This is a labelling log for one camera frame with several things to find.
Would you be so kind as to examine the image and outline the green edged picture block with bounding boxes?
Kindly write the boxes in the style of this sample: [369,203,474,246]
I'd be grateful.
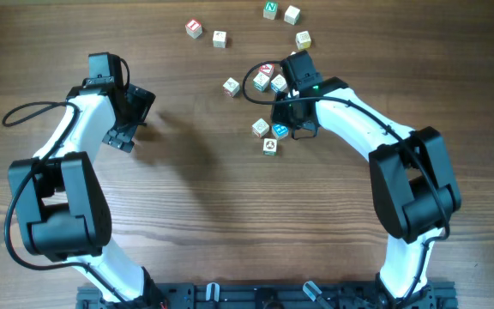
[253,72,270,92]

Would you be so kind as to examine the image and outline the red I letter block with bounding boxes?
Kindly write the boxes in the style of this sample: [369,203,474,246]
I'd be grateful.
[185,19,202,39]

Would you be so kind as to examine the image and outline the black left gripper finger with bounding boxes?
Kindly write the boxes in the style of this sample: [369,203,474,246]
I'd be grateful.
[126,84,155,123]
[102,126,137,153]

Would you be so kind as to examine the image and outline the blue edged picture block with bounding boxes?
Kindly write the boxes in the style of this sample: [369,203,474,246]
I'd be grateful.
[270,74,287,94]

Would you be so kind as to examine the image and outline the red A letter block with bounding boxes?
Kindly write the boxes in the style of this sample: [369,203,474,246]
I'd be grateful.
[258,64,274,77]

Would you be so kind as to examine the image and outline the green brown circle block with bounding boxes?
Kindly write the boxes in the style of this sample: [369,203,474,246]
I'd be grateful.
[262,138,278,155]

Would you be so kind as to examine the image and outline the white number 2 block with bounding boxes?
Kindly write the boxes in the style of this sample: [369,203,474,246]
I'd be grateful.
[213,30,227,48]

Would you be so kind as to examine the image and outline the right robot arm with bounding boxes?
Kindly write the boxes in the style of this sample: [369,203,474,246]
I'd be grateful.
[164,51,461,308]

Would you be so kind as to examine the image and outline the yellow edged wooden block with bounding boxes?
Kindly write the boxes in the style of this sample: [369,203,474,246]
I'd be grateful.
[295,31,311,50]

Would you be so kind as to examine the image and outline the red O letter block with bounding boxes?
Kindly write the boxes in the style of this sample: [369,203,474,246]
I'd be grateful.
[223,77,240,98]

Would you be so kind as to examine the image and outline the red Y letter block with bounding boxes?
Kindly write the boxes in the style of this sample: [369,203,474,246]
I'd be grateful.
[251,118,270,138]

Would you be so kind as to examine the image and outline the green N letter block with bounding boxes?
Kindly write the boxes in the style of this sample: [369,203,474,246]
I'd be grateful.
[263,1,278,20]

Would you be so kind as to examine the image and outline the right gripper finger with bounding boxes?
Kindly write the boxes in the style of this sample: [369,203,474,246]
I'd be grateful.
[270,92,314,127]
[291,121,319,140]

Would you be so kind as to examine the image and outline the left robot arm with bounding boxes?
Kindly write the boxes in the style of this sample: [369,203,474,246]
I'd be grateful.
[3,52,166,308]

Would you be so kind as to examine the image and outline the plain white wooden block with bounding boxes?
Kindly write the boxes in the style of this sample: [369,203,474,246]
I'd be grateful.
[284,5,300,25]

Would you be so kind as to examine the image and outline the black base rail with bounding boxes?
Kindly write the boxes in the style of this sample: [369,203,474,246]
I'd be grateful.
[75,281,459,309]

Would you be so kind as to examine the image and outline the blue top wooden block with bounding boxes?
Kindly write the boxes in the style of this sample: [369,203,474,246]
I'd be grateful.
[272,124,289,140]

